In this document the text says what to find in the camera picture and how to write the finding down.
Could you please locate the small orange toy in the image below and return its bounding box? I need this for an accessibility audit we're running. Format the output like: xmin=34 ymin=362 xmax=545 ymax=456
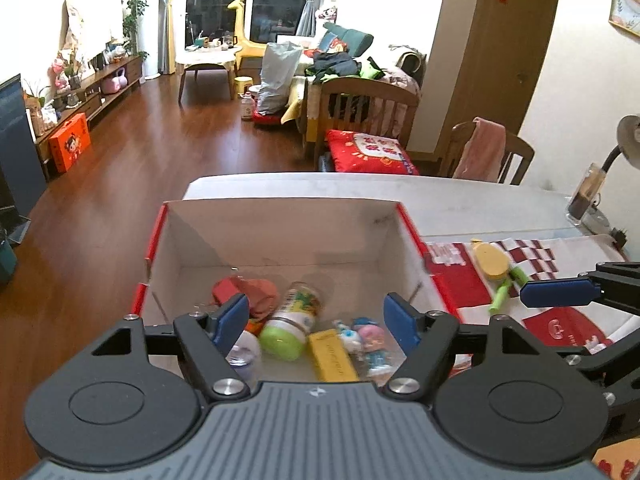
xmin=245 ymin=318 xmax=266 ymax=337

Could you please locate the pink heart-shaped bowl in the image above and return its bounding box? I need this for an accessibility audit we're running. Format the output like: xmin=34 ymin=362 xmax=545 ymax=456
xmin=235 ymin=278 xmax=280 ymax=320

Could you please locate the pink-haired doll figure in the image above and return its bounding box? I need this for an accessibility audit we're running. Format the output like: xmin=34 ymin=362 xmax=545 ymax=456
xmin=352 ymin=318 xmax=394 ymax=382

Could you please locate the toothpick jar green lid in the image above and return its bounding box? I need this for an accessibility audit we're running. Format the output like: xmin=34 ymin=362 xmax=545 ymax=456
xmin=258 ymin=282 xmax=322 ymax=362

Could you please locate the yellow oval case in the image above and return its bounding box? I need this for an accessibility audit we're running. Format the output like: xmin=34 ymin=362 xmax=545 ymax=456
xmin=471 ymin=240 xmax=510 ymax=281

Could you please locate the yellow small box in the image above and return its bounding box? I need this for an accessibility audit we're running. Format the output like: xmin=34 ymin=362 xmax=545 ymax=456
xmin=308 ymin=328 xmax=359 ymax=382

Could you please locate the pink binder clip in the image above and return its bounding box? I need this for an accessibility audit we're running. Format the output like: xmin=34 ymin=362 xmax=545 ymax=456
xmin=194 ymin=274 xmax=248 ymax=312

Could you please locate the clear capsule purple base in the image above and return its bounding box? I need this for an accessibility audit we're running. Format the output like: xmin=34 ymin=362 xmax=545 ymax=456
xmin=227 ymin=330 xmax=262 ymax=388

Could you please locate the white green pen bottle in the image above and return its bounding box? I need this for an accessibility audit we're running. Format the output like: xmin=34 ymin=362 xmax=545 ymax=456
xmin=509 ymin=266 xmax=529 ymax=288

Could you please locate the white astronaut keychain figure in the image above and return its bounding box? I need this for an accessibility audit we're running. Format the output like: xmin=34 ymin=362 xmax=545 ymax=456
xmin=333 ymin=320 xmax=363 ymax=358

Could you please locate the green tube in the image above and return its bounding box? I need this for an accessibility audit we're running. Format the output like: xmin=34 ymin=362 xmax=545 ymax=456
xmin=488 ymin=276 xmax=512 ymax=315

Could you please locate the white desk lamp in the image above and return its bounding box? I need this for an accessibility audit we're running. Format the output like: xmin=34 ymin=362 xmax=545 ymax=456
xmin=581 ymin=114 xmax=640 ymax=236

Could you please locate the red white patterned tablecloth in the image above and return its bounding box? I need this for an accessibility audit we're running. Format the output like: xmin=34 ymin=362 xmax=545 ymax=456
xmin=425 ymin=235 xmax=639 ymax=353

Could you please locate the red cardboard box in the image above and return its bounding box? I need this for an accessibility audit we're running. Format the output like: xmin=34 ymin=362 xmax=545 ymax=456
xmin=131 ymin=198 xmax=459 ymax=391

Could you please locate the wooden chair pink cloth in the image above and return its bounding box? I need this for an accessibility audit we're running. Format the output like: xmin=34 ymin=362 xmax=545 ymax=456
xmin=438 ymin=117 xmax=535 ymax=185

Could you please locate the red printed cushion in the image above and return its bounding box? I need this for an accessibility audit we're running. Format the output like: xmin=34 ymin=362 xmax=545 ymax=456
xmin=326 ymin=129 xmax=419 ymax=176

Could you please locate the wooden dining chair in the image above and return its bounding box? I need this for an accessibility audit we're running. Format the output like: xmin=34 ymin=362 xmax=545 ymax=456
xmin=314 ymin=76 xmax=420 ymax=166

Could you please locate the green trash bin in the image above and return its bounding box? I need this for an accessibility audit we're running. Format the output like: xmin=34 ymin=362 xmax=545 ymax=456
xmin=0 ymin=229 xmax=17 ymax=284

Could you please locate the orange gift box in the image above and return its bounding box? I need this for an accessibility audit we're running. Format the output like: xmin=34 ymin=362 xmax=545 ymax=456
xmin=49 ymin=113 xmax=91 ymax=174

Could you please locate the dark blue standing panel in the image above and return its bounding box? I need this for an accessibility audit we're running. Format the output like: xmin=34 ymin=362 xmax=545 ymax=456
xmin=0 ymin=74 xmax=47 ymax=216

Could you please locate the round wooden coffee table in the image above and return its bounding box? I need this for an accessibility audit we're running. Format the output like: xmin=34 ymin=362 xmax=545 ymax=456
xmin=176 ymin=46 xmax=242 ymax=104

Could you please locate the white plastic bag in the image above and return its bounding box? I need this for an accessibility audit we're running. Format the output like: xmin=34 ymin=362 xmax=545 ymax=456
xmin=257 ymin=42 xmax=303 ymax=115

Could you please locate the wooden tv cabinet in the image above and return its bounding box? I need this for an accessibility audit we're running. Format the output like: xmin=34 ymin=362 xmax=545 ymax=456
xmin=35 ymin=55 xmax=142 ymax=166

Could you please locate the yellow giraffe toy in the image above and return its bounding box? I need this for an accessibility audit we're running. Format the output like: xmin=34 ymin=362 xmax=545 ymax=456
xmin=226 ymin=0 xmax=269 ymax=74

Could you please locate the sofa with clothes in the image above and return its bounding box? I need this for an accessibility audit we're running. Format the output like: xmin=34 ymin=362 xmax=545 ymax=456
xmin=281 ymin=22 xmax=427 ymax=131

